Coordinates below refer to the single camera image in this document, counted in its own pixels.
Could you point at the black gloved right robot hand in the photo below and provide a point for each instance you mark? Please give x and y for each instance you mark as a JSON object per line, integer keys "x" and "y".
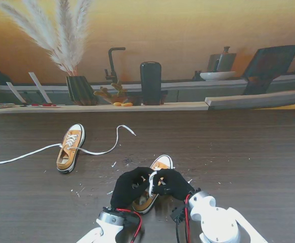
{"x": 177, "y": 184}

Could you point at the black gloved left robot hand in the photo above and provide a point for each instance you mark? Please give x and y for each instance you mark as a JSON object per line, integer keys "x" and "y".
{"x": 127, "y": 188}

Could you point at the yellow canvas sneaker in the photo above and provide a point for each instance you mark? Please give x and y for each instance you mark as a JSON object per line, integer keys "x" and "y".
{"x": 163, "y": 163}
{"x": 61, "y": 165}

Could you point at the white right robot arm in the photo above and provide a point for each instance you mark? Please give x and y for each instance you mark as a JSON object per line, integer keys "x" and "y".
{"x": 218, "y": 222}

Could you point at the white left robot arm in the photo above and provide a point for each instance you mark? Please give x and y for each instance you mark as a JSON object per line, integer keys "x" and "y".
{"x": 106, "y": 225}

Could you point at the small yellow lemon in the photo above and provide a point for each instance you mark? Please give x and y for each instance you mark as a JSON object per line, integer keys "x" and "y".
{"x": 127, "y": 104}
{"x": 117, "y": 103}

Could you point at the tall black cylindrical container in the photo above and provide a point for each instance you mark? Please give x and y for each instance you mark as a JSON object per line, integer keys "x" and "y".
{"x": 151, "y": 83}

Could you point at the dark ribbed vase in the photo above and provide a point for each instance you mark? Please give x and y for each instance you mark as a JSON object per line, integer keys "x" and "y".
{"x": 80, "y": 89}

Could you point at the grey wooden plank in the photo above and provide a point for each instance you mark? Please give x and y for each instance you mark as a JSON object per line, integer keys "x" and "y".
{"x": 251, "y": 100}

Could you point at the white shallow bowl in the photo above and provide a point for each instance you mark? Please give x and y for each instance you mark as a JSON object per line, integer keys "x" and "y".
{"x": 216, "y": 76}

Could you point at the black kitchen faucet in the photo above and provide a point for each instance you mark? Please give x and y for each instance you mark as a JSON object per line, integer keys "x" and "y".
{"x": 111, "y": 65}

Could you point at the grey metal pitcher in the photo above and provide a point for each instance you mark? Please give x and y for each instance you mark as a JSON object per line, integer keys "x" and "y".
{"x": 225, "y": 62}

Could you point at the long white slanted strip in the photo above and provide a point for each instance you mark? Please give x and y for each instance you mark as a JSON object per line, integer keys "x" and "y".
{"x": 39, "y": 87}

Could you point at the short white slanted strip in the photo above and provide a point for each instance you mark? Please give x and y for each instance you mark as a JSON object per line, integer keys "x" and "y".
{"x": 15, "y": 92}

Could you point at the pale pampas grass plumes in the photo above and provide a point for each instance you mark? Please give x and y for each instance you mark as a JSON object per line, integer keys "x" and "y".
{"x": 66, "y": 50}

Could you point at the dark tilted panel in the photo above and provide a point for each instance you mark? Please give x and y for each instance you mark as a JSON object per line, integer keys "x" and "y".
{"x": 271, "y": 60}

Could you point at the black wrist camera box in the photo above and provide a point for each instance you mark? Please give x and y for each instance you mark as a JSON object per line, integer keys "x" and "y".
{"x": 178, "y": 215}
{"x": 130, "y": 219}

